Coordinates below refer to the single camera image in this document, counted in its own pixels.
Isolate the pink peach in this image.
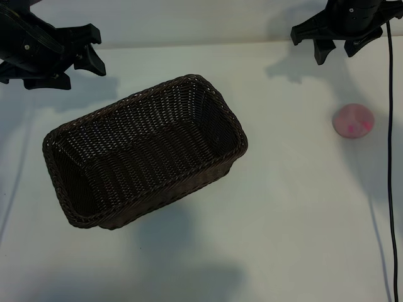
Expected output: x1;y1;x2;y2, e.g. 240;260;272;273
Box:
332;103;375;139

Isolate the dark brown wicker basket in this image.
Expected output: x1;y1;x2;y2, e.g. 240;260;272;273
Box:
42;74;249;231

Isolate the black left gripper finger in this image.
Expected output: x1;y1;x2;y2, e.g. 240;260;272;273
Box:
74;43;106;77
23;74;72;91

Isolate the black ribbed cable sleeve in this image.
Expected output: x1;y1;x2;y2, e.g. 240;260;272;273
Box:
0;3;65;56

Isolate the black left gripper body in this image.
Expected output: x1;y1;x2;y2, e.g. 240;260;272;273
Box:
0;0;102;85

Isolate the thin black cable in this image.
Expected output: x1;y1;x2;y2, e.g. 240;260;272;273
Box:
385;21;400;302

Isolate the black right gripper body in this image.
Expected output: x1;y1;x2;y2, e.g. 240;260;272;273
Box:
291;0;403;47

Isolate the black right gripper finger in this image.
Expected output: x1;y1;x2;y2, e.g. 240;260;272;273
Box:
313;39;336;65
344;28;383;59

